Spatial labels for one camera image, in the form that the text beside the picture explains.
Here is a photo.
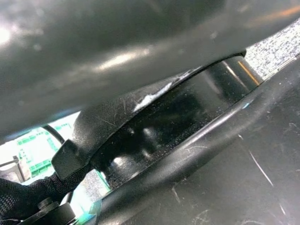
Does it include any black scratched robot shell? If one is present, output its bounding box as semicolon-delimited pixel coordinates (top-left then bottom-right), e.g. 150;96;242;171
96;57;300;225

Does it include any black braided cable sleeve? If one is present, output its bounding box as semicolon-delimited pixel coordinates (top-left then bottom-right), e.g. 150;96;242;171
0;169;90;221

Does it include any black round joint disc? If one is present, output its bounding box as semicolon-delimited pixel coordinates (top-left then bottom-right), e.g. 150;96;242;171
51;51;265;190

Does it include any black round bolted mount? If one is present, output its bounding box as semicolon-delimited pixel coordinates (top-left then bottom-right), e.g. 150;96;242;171
18;198;77;225

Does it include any thin black cable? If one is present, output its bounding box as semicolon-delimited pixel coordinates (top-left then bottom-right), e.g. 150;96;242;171
42;124;66;145

